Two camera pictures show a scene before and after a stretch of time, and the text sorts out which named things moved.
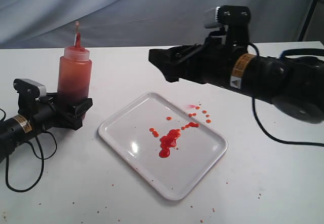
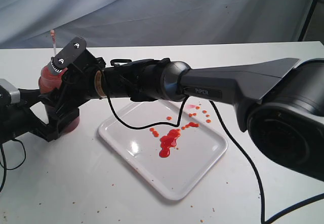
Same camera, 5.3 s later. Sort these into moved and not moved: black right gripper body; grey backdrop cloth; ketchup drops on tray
Moved: black right gripper body
Not moved: ketchup drops on tray; grey backdrop cloth
